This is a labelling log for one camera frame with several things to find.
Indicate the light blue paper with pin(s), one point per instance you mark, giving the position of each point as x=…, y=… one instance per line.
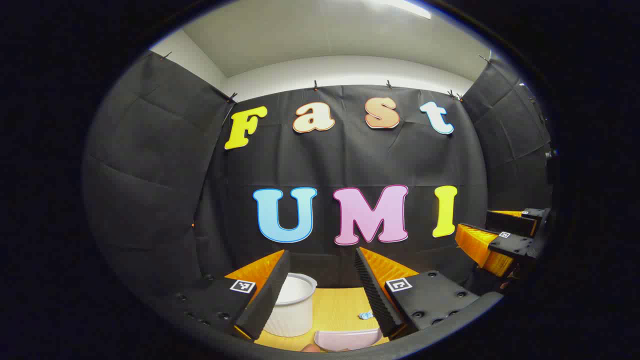
x=366, y=315

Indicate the pink dustpan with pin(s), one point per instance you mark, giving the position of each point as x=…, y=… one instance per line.
x=345, y=339

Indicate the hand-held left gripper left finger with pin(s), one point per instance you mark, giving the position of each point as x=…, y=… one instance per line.
x=270, y=295

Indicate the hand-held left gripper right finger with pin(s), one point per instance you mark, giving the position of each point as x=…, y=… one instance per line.
x=374, y=295

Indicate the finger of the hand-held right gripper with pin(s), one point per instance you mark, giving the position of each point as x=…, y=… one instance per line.
x=510, y=222
x=515, y=246

